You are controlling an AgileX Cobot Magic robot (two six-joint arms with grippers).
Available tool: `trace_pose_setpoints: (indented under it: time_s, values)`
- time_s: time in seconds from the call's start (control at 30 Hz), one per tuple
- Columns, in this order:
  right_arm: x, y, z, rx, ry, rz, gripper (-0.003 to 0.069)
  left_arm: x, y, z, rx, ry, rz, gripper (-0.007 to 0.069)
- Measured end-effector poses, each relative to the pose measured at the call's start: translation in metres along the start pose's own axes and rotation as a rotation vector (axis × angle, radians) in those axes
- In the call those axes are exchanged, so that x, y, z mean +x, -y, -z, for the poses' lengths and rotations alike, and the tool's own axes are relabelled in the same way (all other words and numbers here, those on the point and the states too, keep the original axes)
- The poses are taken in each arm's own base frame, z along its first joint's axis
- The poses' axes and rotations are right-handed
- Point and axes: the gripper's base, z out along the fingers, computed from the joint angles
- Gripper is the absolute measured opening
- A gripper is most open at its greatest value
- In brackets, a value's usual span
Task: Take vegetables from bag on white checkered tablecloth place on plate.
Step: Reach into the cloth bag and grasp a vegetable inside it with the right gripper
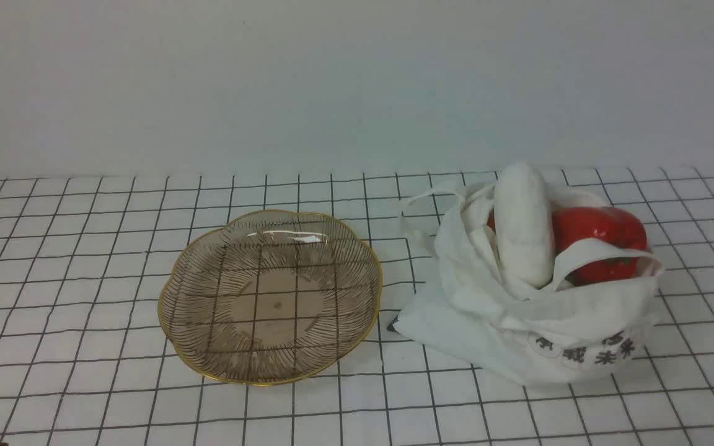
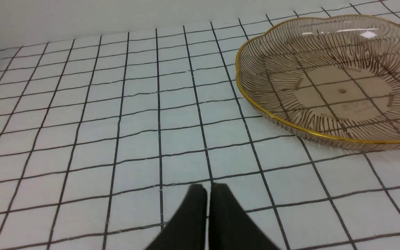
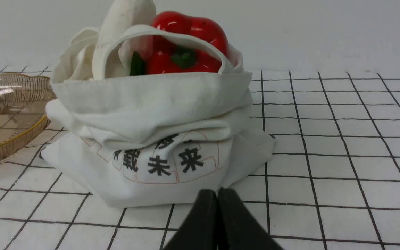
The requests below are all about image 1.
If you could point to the white radish with green leaves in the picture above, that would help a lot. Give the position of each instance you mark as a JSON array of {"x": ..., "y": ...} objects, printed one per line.
[{"x": 523, "y": 225}]

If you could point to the white cloth bag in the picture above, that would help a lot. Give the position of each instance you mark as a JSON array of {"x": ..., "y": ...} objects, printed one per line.
[{"x": 587, "y": 323}]

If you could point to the amber glass plate gold rim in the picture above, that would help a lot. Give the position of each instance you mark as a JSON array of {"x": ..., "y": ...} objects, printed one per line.
[{"x": 271, "y": 298}]

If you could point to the red tomato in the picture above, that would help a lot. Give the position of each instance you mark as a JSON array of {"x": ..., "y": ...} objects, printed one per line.
[{"x": 599, "y": 238}]

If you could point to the white grid tablecloth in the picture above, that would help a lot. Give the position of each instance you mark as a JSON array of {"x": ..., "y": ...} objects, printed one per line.
[{"x": 83, "y": 360}]

